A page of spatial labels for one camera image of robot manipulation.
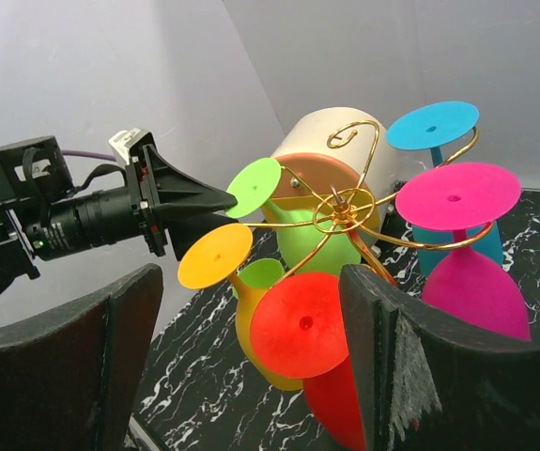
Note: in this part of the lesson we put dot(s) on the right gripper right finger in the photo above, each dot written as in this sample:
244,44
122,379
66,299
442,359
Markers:
428,381

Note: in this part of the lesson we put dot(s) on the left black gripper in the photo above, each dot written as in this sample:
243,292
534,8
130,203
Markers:
156,201

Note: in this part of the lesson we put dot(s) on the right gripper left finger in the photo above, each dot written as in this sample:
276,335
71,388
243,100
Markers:
69,375

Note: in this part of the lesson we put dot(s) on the orange wine glass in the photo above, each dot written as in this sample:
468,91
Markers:
216,257

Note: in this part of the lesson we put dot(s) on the red wine glass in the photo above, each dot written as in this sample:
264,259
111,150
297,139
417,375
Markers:
297,331

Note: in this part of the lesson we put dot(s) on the green wine glass front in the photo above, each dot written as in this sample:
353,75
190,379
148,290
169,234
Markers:
253,187

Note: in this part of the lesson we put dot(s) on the green wine glass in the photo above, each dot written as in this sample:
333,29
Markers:
258,276
253,187

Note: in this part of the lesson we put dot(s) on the magenta wine glass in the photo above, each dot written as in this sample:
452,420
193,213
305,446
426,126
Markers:
466,284

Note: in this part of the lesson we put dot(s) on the blue wine glass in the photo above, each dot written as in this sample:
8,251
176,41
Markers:
432,127

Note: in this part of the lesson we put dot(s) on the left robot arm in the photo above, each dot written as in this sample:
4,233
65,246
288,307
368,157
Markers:
19,205

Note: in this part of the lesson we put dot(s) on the green wine glass rear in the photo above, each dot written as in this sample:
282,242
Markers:
258,276

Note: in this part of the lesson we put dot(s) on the round cream drawer cabinet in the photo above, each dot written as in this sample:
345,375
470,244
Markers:
329,148

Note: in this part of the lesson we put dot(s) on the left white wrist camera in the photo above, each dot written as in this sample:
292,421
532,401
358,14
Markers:
125,142

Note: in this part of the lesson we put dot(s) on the gold wire glass rack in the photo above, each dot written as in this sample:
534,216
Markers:
347,210

